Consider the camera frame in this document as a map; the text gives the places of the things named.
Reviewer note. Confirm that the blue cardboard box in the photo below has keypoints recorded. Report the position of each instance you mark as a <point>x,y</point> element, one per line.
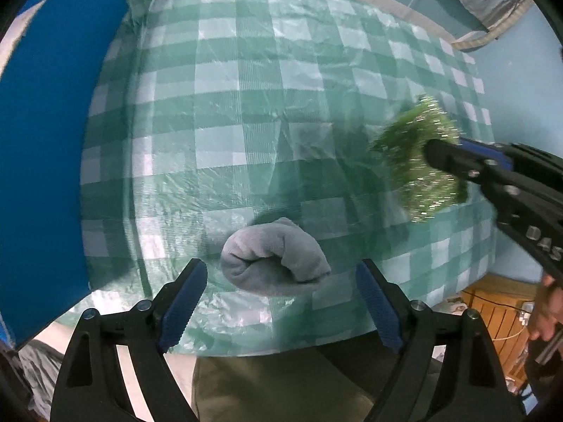
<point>51,58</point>

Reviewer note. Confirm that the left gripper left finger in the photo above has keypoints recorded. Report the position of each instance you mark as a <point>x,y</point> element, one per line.
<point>90,385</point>

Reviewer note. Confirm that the green tinsel scrubber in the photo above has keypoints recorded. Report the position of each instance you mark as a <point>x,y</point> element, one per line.
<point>422,190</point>

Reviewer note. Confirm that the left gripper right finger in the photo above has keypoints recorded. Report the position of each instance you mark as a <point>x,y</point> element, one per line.
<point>446,366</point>

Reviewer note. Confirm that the person's right hand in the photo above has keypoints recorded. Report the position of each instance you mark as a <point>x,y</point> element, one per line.
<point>547,311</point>

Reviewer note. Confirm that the wooden slatted crate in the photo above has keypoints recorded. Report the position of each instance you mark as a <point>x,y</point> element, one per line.
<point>505,306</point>

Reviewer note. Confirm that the grey sock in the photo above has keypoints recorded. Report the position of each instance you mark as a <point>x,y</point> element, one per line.
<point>276,259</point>

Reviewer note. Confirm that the green checkered tablecloth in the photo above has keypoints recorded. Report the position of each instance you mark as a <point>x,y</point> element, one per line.
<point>212,115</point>

